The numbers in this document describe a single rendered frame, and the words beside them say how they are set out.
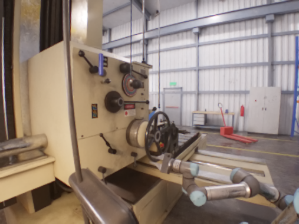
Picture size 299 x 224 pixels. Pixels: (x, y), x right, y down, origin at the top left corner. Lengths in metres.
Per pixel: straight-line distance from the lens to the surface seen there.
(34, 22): 1.60
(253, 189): 1.09
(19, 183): 1.15
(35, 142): 1.17
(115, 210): 0.43
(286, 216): 0.96
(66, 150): 0.98
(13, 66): 1.46
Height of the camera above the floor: 1.57
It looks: 5 degrees down
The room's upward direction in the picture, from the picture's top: straight up
